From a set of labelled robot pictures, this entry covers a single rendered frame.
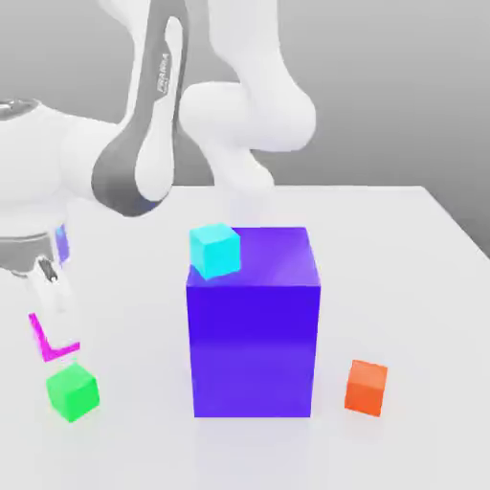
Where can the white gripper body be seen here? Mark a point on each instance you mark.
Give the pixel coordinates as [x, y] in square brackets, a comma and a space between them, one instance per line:
[57, 306]

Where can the small magenta cube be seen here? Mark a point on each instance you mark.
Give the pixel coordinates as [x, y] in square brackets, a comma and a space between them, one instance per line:
[49, 353]

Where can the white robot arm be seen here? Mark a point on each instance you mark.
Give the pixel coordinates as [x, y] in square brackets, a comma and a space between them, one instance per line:
[245, 115]

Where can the small green cube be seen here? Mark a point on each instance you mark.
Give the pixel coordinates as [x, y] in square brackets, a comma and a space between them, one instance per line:
[72, 394]

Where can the small cyan cube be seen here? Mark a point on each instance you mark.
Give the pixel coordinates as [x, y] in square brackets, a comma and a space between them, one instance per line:
[215, 250]

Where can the small orange cube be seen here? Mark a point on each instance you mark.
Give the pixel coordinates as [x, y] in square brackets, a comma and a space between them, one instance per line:
[365, 388]

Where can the large blue box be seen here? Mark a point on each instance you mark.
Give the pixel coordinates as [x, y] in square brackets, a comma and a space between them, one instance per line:
[252, 344]

